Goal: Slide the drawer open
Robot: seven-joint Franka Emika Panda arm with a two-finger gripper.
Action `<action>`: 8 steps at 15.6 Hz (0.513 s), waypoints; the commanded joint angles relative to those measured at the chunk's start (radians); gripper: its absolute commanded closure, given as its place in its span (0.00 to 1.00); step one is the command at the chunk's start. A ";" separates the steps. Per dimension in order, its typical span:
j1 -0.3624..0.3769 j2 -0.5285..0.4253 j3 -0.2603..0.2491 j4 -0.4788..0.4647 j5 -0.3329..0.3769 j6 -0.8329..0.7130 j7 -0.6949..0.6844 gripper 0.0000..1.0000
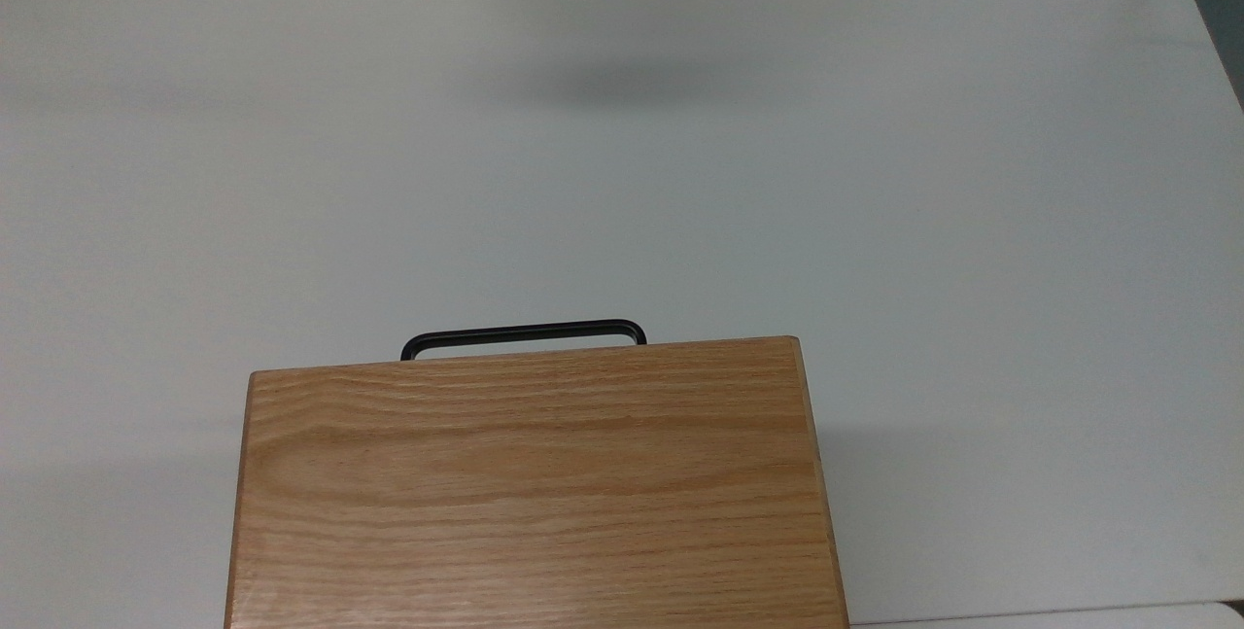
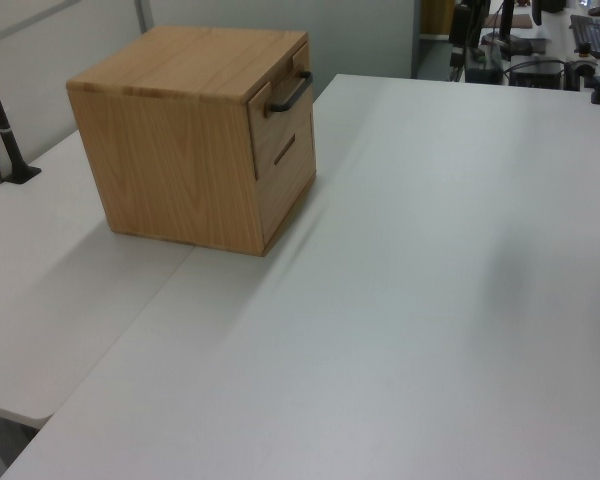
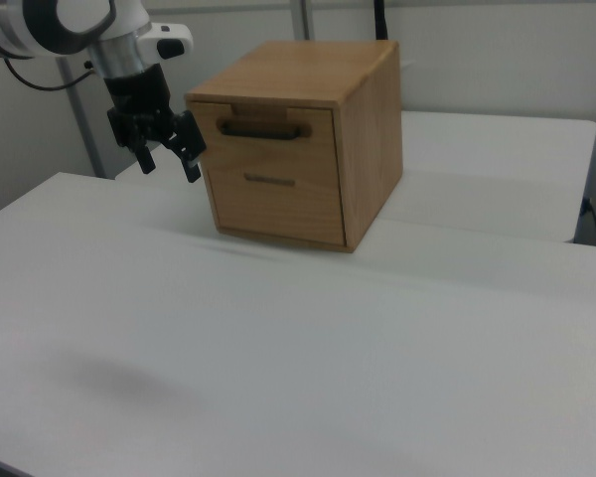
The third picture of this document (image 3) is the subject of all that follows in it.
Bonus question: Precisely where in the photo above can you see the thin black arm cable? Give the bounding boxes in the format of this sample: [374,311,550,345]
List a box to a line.
[1,55,98,92]

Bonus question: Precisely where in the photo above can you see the wooden drawer with black handle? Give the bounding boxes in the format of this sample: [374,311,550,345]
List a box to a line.
[188,100,341,175]

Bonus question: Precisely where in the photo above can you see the wooden two-drawer cabinet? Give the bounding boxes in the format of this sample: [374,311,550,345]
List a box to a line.
[185,40,404,254]

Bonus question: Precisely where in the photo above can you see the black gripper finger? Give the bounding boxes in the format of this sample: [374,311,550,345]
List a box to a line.
[160,109,209,185]
[126,138,157,175]

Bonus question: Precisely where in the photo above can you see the grey aluminium frame post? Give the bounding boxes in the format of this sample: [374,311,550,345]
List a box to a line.
[54,55,106,180]
[289,0,313,43]

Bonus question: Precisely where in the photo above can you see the thick black hanging cable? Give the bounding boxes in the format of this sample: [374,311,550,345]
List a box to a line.
[372,0,390,41]

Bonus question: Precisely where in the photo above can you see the wooden drawer with slot handle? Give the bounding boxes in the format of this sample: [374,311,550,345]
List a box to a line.
[205,165,349,246]

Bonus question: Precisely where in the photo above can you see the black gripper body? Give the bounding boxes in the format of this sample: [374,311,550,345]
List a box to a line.
[100,65,181,151]

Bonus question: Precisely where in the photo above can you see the black power cable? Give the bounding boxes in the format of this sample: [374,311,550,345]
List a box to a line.
[580,197,596,247]

